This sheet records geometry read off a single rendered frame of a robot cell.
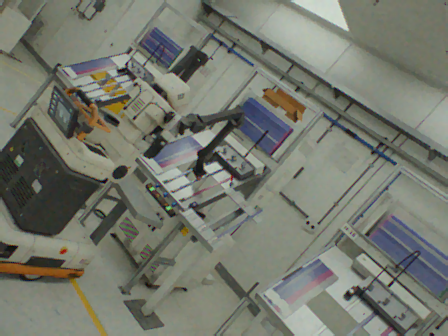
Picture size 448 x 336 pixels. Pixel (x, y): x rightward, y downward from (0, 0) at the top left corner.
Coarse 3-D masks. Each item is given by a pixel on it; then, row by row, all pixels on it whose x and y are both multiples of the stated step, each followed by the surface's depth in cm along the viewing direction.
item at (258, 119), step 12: (252, 108) 346; (264, 108) 342; (252, 120) 343; (264, 120) 338; (276, 120) 332; (252, 132) 340; (276, 132) 329; (288, 132) 325; (264, 144) 331; (276, 144) 326
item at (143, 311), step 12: (192, 252) 287; (180, 264) 289; (192, 264) 290; (168, 276) 290; (180, 276) 289; (168, 288) 289; (132, 300) 297; (144, 300) 309; (156, 300) 290; (132, 312) 285; (144, 312) 292; (144, 324) 283; (156, 324) 294
